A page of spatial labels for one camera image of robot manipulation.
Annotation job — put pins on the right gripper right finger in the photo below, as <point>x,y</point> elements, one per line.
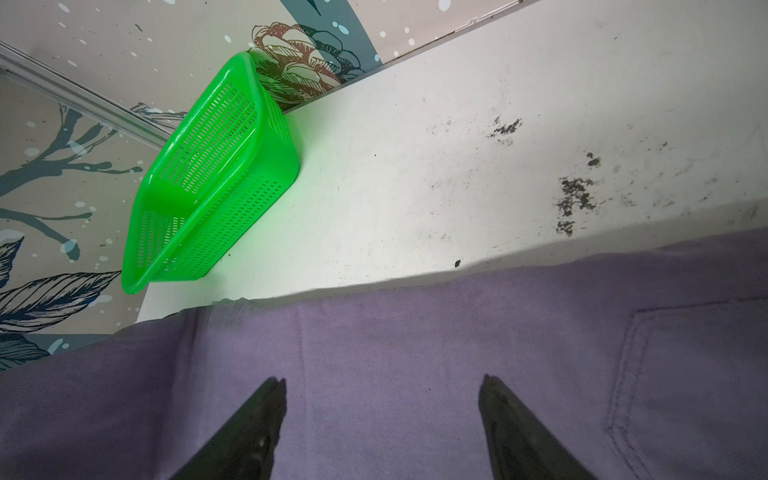
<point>519,445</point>

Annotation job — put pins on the green plastic basket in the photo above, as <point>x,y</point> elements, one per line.
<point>225,165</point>

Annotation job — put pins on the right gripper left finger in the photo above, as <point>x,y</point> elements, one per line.
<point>243,448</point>

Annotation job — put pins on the purple trousers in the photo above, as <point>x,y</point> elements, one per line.
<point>644,365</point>

